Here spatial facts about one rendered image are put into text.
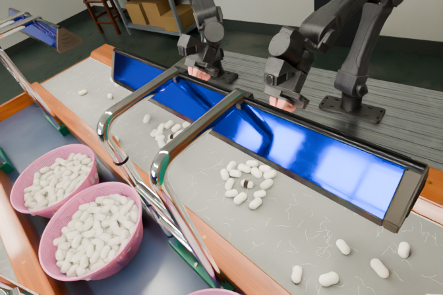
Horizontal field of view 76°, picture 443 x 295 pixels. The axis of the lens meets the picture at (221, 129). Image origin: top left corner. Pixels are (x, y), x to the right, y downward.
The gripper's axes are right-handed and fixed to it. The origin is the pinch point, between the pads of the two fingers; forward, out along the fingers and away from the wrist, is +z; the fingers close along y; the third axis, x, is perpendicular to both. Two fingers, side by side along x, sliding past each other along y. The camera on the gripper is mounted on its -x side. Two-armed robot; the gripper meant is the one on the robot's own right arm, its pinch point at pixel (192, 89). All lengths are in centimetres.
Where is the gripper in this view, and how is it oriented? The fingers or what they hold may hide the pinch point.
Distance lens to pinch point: 93.5
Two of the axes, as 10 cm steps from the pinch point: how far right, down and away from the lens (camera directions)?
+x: 6.0, 1.7, 7.8
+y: 7.0, 3.5, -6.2
